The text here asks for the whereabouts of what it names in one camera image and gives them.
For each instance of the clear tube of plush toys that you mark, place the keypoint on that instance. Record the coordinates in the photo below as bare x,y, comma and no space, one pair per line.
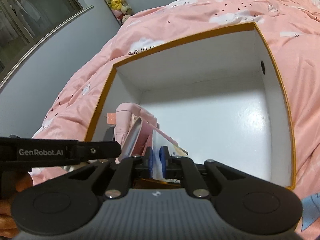
115,0

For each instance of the white labelled small box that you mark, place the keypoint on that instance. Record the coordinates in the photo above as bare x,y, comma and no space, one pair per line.
157,142

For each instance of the pink printed blanket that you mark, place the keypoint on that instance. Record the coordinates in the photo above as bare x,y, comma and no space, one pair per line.
82,100

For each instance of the orange cardboard box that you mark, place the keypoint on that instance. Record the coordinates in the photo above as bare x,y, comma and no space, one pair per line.
212,120

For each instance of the pink pouch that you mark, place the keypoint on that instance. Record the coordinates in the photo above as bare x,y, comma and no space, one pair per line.
127,120

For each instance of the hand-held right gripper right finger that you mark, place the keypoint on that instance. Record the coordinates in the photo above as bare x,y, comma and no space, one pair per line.
163,158

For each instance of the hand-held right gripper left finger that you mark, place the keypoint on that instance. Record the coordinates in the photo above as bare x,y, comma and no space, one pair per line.
149,160

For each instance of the person's left hand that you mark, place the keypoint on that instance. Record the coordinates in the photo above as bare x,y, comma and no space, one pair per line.
23,182

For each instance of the window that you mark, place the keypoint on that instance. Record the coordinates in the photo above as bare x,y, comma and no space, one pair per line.
30,17

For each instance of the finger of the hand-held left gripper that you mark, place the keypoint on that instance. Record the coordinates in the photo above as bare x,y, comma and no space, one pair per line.
100,151

